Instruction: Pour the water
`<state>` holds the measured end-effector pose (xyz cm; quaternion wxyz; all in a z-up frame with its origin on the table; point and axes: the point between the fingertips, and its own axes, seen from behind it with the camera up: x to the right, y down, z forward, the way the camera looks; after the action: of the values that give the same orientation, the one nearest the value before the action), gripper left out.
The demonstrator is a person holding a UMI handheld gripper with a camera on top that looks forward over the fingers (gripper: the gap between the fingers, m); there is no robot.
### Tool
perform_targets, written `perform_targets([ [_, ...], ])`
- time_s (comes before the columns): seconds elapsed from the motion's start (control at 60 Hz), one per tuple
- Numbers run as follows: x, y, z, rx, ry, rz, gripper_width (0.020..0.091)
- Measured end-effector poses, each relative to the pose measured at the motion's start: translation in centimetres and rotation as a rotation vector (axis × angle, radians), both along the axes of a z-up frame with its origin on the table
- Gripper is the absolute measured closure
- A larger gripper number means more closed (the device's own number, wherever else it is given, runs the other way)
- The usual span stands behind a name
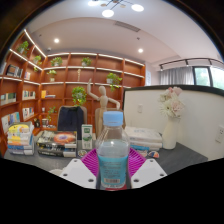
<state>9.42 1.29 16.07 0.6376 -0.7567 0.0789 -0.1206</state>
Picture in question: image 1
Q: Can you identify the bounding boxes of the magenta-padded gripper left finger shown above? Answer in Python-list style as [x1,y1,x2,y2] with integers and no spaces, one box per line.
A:
[59,148,100,190]

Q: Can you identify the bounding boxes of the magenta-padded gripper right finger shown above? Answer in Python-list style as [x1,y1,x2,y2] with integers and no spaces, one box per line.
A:
[128,147,168,190]

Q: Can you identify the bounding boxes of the clear water bottle blue cap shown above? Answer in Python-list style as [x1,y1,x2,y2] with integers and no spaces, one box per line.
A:
[95,110,131,191]

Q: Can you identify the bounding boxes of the white tissue pack stack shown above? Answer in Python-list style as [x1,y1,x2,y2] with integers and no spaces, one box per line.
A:
[123,125,164,151]

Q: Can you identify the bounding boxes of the green and white carton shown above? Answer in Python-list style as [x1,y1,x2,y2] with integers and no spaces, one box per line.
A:
[81,123,94,150]

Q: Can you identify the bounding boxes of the dark book stack orange print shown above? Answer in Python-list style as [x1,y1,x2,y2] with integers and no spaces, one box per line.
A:
[35,130,78,158]

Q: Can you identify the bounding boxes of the white ceramic vase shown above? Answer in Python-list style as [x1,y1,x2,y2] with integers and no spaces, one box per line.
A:
[161,115,181,150]

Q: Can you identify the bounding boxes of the chair with dark jacket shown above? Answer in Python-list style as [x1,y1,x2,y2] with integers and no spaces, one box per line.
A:
[57,105,88,141]

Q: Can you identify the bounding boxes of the tan chair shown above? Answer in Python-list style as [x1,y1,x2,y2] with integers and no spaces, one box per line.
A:
[94,107,125,134]

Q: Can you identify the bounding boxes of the colourful book stack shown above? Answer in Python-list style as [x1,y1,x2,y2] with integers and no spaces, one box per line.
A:
[6,121,36,156]

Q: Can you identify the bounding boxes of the pale pink flower bouquet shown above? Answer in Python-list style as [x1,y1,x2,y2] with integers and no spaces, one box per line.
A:
[157,86,186,119]

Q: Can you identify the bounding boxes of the white partition dark top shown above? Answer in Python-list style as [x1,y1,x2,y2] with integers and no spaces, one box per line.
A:
[122,84,224,161]

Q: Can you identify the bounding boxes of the wooden artist mannequin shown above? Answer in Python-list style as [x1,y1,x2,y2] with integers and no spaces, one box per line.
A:
[86,78,122,136]

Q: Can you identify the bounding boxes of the wooden shelf unit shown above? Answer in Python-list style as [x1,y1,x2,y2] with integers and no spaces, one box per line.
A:
[0,28,147,158]

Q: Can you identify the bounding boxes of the grey curtain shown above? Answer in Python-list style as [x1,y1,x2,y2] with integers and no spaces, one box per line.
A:
[159,66,196,86]

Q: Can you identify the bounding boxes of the window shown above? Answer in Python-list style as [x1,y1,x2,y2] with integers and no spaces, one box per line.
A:
[193,66,224,91]

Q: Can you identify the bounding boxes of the branched ceiling lamp round bulbs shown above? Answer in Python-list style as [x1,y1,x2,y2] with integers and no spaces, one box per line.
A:
[87,0,145,18]

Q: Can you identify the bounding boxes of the black track light rail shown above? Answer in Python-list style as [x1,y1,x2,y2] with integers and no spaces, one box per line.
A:
[158,57,224,71]

